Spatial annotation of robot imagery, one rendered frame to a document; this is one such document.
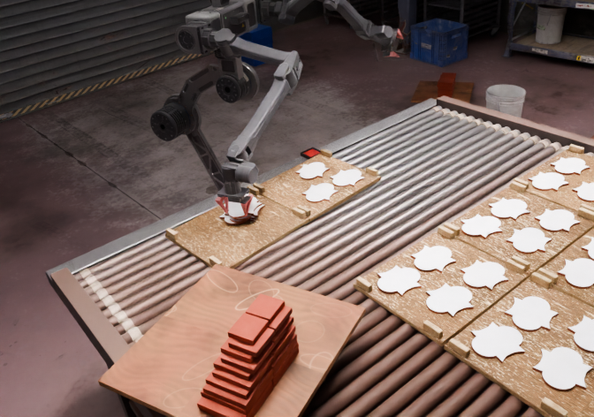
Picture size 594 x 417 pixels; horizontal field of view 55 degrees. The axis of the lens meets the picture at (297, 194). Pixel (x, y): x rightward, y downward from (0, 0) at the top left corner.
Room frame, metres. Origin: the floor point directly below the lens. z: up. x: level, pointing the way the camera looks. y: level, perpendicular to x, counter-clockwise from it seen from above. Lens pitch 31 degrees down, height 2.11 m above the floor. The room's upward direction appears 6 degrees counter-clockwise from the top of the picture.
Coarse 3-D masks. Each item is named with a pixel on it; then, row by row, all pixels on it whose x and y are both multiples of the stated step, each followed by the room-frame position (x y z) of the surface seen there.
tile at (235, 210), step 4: (252, 200) 1.88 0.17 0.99; (256, 200) 1.88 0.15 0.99; (232, 204) 1.86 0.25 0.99; (236, 204) 1.86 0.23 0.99; (252, 204) 1.85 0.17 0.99; (256, 204) 1.85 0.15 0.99; (260, 204) 1.85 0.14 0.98; (228, 208) 1.83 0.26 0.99; (232, 208) 1.83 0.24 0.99; (236, 208) 1.83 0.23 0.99; (240, 208) 1.83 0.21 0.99; (252, 208) 1.82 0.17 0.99; (228, 212) 1.81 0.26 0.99; (232, 212) 1.81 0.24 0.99; (236, 212) 1.80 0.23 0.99; (240, 212) 1.80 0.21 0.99; (248, 212) 1.80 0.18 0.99; (252, 212) 1.79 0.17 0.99; (232, 216) 1.78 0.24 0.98; (236, 216) 1.78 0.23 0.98; (240, 216) 1.78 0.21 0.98
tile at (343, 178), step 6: (342, 174) 2.08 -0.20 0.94; (348, 174) 2.08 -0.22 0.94; (354, 174) 2.07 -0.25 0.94; (360, 174) 2.07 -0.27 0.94; (336, 180) 2.04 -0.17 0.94; (342, 180) 2.03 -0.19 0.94; (348, 180) 2.03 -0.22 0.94; (354, 180) 2.02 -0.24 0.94; (360, 180) 2.03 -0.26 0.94; (342, 186) 1.99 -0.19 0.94
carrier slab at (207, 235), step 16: (272, 208) 1.88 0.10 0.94; (192, 224) 1.83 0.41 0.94; (208, 224) 1.82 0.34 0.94; (224, 224) 1.81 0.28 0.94; (240, 224) 1.79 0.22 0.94; (256, 224) 1.78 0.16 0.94; (272, 224) 1.77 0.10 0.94; (288, 224) 1.76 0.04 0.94; (176, 240) 1.73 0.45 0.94; (192, 240) 1.72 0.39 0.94; (208, 240) 1.71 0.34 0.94; (224, 240) 1.70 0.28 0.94; (240, 240) 1.69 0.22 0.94; (256, 240) 1.68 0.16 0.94; (272, 240) 1.67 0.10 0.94; (208, 256) 1.62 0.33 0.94; (224, 256) 1.61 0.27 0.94; (240, 256) 1.60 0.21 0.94
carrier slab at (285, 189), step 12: (324, 156) 2.27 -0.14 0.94; (300, 168) 2.19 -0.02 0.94; (336, 168) 2.16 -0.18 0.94; (348, 168) 2.15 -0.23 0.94; (360, 168) 2.14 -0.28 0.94; (276, 180) 2.10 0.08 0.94; (288, 180) 2.09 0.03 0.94; (300, 180) 2.08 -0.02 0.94; (312, 180) 2.07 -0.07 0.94; (324, 180) 2.06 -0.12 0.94; (372, 180) 2.02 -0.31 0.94; (276, 192) 2.01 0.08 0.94; (288, 192) 2.00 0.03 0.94; (300, 192) 1.99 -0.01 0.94; (348, 192) 1.95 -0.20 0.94; (288, 204) 1.90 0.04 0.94; (300, 204) 1.90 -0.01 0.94; (312, 204) 1.89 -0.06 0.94; (324, 204) 1.88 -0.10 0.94; (336, 204) 1.88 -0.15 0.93; (312, 216) 1.80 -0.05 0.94
